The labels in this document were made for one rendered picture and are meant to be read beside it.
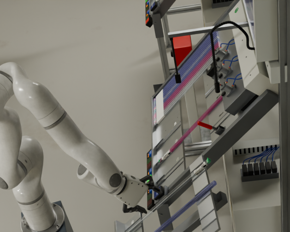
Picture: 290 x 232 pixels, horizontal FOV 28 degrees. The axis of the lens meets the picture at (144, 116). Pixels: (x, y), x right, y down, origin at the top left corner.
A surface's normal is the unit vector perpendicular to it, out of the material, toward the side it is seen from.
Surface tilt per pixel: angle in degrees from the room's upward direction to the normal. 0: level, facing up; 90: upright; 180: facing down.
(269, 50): 90
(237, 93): 48
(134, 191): 79
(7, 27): 0
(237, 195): 0
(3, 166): 65
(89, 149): 19
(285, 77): 90
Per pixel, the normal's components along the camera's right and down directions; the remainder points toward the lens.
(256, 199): -0.17, -0.74
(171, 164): -0.84, -0.40
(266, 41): 0.00, 0.66
